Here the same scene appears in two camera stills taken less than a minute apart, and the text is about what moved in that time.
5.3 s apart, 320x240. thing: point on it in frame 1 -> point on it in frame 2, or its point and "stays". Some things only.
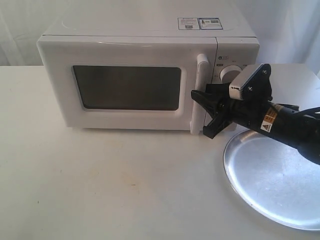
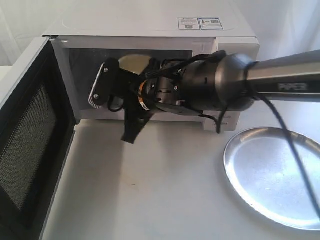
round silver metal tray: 274,178 stays
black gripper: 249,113 -> 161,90
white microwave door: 134,82 -> 37,126
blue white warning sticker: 199,23 stays
